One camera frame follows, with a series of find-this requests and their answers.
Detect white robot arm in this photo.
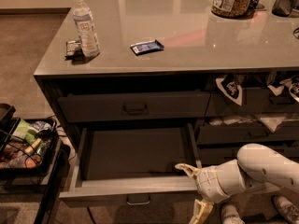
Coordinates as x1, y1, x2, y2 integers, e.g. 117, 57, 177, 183
175, 143, 299, 224

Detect blue snack packet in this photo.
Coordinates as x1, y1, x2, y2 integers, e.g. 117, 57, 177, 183
130, 40, 164, 56

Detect clear plastic water bottle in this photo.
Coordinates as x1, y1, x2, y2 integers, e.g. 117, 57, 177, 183
72, 0, 100, 58

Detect left white shoe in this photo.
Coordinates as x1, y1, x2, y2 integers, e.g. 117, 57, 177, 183
221, 203, 245, 224

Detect large nut jar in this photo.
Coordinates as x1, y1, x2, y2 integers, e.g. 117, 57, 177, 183
211, 0, 250, 18

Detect black floor cable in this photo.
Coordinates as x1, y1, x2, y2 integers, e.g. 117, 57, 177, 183
86, 206, 97, 224

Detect colourful snack bags in rack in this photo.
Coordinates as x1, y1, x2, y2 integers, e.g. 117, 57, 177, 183
0, 142, 47, 170

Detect white plastic bags in drawer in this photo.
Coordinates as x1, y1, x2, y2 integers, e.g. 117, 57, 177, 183
208, 113, 288, 133

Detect black wire snack rack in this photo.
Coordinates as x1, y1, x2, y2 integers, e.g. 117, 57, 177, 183
0, 104, 70, 224

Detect dark snack packet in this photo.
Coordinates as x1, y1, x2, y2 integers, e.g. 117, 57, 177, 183
65, 40, 84, 59

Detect grey drawer cabinet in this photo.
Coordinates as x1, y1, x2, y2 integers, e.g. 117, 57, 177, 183
33, 0, 299, 209

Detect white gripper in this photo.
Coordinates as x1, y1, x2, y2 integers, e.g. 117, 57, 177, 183
175, 160, 246, 224

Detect dark pitcher on counter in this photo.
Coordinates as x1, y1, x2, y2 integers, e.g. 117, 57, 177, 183
272, 0, 298, 17

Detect grey drawer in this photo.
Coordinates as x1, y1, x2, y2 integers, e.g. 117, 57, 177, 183
197, 121, 299, 145
58, 91, 210, 122
198, 142, 299, 166
60, 124, 201, 207
206, 87, 299, 117

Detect green snack bag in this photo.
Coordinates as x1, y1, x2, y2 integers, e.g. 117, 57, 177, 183
12, 119, 52, 146

